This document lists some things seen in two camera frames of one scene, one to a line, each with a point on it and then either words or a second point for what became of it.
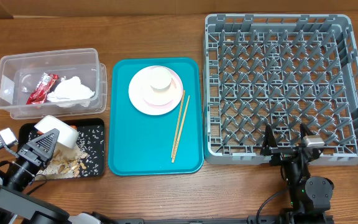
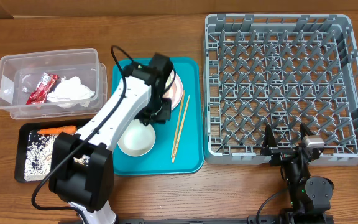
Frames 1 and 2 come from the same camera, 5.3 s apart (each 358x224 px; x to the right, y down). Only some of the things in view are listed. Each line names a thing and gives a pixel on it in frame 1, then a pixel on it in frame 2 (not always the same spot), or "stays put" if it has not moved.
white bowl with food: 68,136 → 137,139
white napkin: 71,93 stays put
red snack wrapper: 43,86 stays put
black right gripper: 281,154 stays put
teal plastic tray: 142,144 stays put
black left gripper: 35,153 → 165,113
